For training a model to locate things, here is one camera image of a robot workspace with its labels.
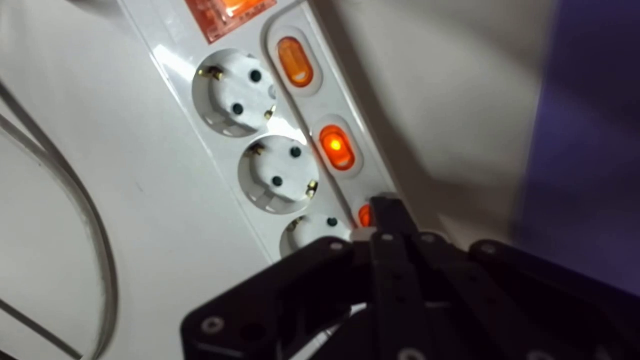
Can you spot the white power strip orange switches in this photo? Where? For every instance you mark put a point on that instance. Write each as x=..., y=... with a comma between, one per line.
x=266, y=121

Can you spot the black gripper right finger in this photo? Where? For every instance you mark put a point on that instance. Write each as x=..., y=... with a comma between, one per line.
x=500, y=306

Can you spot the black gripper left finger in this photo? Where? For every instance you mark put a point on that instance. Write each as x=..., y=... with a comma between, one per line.
x=301, y=301

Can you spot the purple mat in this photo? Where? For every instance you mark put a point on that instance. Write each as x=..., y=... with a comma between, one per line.
x=587, y=132

